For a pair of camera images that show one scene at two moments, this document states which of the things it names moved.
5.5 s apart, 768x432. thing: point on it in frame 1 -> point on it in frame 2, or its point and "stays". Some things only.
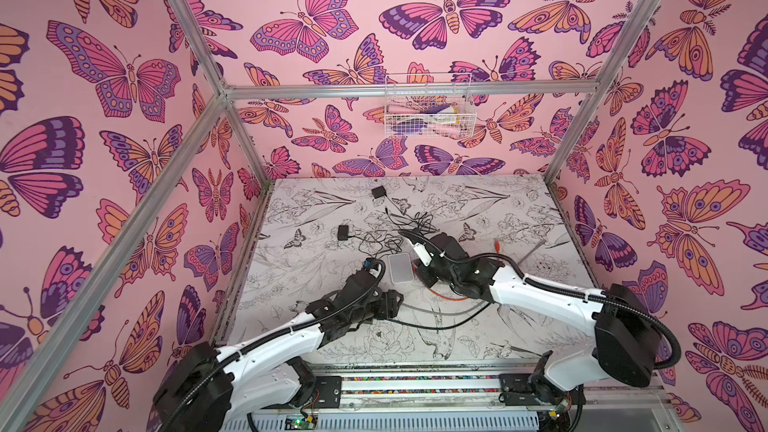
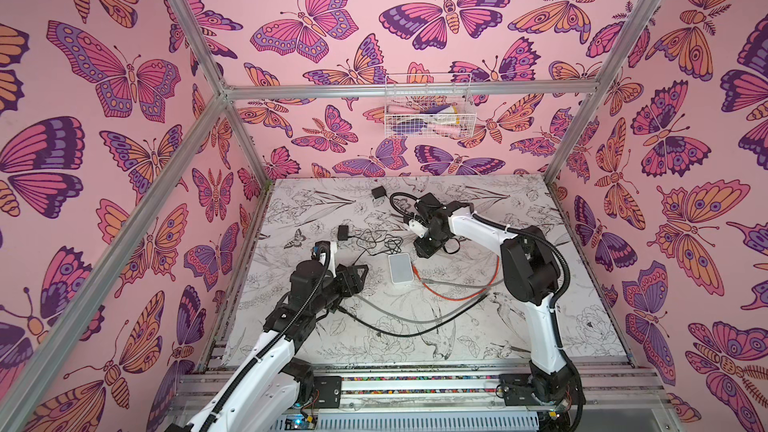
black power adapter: x=343 y=232 stays
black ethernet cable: x=439 y=327 -> x=419 y=332
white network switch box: x=401 y=268 stays
